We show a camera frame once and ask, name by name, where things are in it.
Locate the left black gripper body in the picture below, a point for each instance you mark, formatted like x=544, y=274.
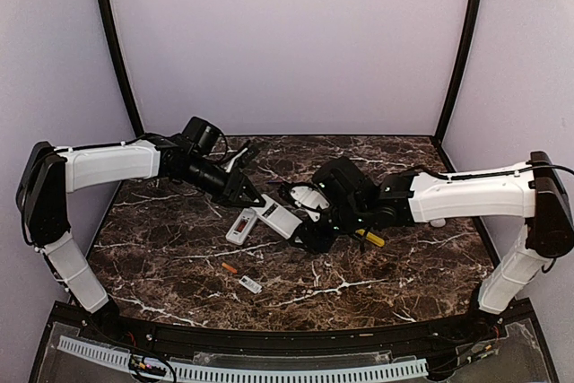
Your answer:
x=222, y=198

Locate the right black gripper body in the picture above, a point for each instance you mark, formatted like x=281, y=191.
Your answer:
x=322, y=240

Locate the white remote control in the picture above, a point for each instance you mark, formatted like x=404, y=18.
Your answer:
x=277, y=217
x=438, y=223

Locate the white remote with display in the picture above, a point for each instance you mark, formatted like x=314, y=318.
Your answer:
x=243, y=225

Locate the yellow handled screwdriver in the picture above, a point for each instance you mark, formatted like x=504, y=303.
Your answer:
x=370, y=237

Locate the orange AAA battery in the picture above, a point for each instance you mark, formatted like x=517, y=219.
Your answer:
x=229, y=268

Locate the white battery compartment cover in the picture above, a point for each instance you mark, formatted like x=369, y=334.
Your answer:
x=250, y=284

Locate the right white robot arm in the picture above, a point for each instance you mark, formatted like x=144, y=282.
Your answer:
x=342, y=200

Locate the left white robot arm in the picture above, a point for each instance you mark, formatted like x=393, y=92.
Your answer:
x=53, y=173

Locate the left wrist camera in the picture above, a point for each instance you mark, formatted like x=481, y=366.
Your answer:
x=246, y=154

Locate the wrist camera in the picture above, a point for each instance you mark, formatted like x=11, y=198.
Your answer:
x=304, y=196
x=246, y=154

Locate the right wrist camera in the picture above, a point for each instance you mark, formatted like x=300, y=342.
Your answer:
x=304, y=196

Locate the black front table rail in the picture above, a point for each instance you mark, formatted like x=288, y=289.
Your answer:
x=434, y=339

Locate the white slotted cable duct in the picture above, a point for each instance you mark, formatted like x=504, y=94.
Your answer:
x=218, y=367

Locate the right black frame post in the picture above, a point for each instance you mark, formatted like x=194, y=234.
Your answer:
x=458, y=71

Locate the black frame post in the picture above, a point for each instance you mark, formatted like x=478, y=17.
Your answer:
x=458, y=71
x=119, y=66

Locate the left black frame post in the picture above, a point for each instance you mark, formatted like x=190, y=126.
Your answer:
x=119, y=66

